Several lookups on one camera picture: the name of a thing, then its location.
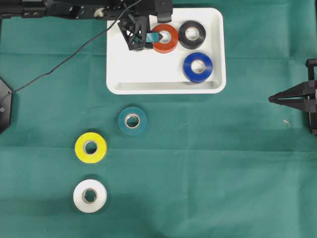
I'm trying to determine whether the thin black camera cable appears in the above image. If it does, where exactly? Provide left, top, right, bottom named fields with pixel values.
left=9, top=0, right=142, bottom=95

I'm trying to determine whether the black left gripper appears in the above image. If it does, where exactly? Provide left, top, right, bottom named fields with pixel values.
left=118, top=0, right=173, bottom=51

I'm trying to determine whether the black tape roll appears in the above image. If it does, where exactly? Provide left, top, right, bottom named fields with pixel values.
left=178, top=20, right=206, bottom=50

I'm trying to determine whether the white tape roll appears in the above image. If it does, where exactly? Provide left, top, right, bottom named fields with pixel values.
left=73, top=179, right=107, bottom=213

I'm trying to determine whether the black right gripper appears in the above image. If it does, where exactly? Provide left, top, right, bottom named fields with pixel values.
left=268, top=58, right=317, bottom=135

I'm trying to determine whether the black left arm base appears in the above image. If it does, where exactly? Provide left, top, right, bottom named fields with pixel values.
left=0, top=78, right=12, bottom=134

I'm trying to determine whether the white plastic tray case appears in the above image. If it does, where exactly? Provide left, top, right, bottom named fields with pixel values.
left=106, top=7, right=227, bottom=95

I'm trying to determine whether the green table cloth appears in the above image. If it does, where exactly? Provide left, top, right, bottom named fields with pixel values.
left=0, top=0, right=317, bottom=238

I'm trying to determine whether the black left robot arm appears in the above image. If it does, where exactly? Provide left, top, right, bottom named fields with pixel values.
left=0, top=0, right=173, bottom=51

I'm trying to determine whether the green tape roll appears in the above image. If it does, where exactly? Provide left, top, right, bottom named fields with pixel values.
left=118, top=107, right=148, bottom=136

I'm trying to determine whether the red tape roll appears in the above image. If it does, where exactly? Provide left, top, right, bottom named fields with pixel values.
left=151, top=24, right=178, bottom=54

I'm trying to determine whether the yellow tape roll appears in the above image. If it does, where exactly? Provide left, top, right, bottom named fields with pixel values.
left=74, top=132, right=107, bottom=164

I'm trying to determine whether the blue tape roll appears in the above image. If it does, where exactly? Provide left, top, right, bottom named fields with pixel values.
left=183, top=52, right=213, bottom=83

